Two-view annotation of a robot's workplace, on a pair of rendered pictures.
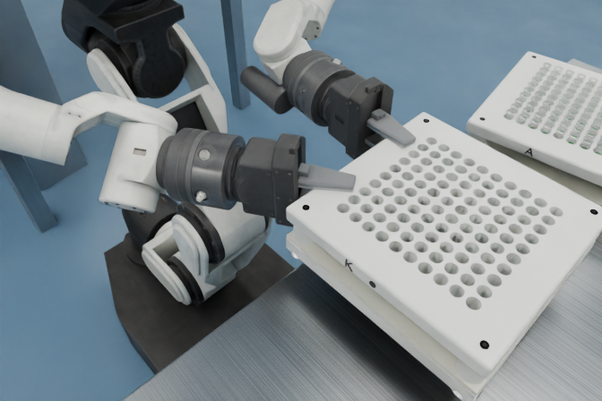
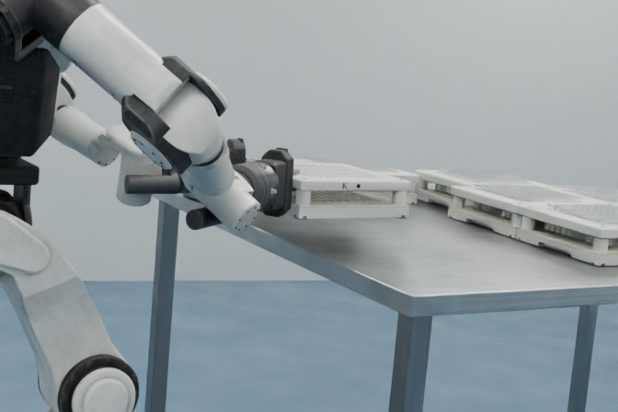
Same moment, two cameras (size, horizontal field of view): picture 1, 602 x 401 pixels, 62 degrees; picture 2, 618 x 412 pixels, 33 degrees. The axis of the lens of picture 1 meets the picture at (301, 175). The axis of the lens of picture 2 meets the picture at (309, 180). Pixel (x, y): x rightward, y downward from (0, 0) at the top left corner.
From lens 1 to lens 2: 1.85 m
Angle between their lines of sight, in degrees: 76
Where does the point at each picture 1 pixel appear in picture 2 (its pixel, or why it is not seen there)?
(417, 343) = (382, 205)
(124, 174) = (244, 189)
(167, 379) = (355, 268)
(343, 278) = (337, 204)
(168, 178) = (260, 184)
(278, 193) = (288, 181)
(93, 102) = not seen: hidden behind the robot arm
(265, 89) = (163, 177)
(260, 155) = (274, 161)
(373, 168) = not seen: hidden behind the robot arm
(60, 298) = not seen: outside the picture
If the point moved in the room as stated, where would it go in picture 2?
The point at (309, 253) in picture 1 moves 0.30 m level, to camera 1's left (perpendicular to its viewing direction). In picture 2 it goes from (316, 205) to (274, 231)
